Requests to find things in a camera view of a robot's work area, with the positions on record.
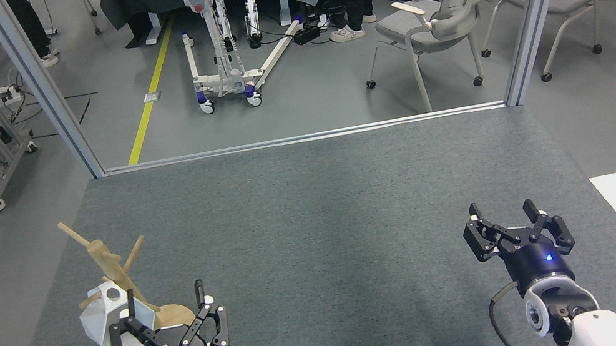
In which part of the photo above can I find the white faceted cup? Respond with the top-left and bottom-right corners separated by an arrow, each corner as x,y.
75,274 -> 162,346

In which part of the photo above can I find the wooden cup rack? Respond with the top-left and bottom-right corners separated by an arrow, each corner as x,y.
57,202 -> 199,346

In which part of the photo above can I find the grey mesh-back chair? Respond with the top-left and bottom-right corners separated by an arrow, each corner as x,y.
352,0 -> 534,122

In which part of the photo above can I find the white power strip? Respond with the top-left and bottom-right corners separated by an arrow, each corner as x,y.
0,84 -> 24,105

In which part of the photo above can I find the black power strip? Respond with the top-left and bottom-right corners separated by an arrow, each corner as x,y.
292,24 -> 322,46

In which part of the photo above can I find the person in black trousers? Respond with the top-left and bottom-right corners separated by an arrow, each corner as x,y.
6,0 -> 61,72

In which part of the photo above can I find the silver frame crossbar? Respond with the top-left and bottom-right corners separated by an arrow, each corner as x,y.
102,98 -> 509,178

